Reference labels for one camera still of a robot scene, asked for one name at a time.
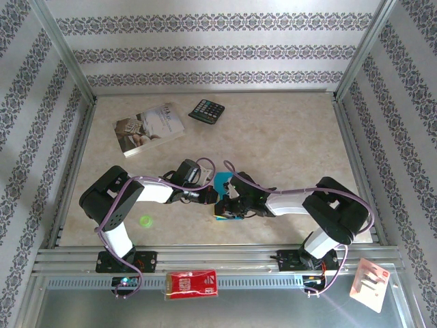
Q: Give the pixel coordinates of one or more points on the blue paper sheet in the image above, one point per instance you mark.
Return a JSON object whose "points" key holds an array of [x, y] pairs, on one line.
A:
{"points": [[222, 181]]}

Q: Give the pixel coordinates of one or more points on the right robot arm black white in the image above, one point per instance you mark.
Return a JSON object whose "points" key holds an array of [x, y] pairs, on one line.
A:
{"points": [[334, 212]]}

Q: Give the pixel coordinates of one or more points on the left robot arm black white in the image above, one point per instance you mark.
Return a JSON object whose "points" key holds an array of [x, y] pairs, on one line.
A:
{"points": [[112, 201]]}

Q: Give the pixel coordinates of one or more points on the grey metal sheet shelf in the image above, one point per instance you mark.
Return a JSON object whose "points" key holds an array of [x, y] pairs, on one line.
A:
{"points": [[239, 314]]}

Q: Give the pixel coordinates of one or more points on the red packet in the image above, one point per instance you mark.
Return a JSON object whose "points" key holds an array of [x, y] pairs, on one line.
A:
{"points": [[191, 285]]}

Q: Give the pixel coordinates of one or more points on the paperback book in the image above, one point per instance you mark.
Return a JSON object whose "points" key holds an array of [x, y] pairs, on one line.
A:
{"points": [[150, 128]]}

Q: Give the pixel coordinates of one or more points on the black calculator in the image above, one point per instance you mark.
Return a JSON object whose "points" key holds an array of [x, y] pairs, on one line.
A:
{"points": [[206, 111]]}

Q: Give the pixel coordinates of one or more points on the small circuit board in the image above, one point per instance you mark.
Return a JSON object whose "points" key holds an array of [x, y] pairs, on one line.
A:
{"points": [[313, 280], [125, 281]]}

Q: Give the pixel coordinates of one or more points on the white and red tag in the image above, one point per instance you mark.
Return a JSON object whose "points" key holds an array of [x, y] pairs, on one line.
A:
{"points": [[370, 285]]}

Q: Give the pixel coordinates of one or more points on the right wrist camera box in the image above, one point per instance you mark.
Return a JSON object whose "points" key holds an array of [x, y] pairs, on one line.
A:
{"points": [[246, 180]]}

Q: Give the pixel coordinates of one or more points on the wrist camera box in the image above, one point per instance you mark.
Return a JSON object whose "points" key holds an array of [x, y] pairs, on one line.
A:
{"points": [[187, 171], [246, 180]]}

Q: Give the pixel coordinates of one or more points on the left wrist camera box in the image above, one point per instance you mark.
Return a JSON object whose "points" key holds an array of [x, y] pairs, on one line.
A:
{"points": [[187, 171]]}

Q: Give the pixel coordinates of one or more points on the wide aluminium mounting rail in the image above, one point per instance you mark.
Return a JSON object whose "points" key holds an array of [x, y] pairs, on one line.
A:
{"points": [[218, 254]]}

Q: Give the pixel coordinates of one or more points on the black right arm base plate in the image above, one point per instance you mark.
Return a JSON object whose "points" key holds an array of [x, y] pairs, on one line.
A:
{"points": [[290, 261]]}

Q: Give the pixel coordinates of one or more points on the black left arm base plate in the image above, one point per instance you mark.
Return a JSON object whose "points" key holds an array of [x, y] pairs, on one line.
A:
{"points": [[147, 261]]}

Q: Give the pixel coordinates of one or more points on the long aluminium wall rail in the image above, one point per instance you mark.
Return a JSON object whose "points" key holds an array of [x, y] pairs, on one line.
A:
{"points": [[211, 91]]}

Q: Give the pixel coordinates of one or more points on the aluminium frame corner post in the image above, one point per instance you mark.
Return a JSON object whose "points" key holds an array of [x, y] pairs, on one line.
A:
{"points": [[66, 51], [364, 51]]}

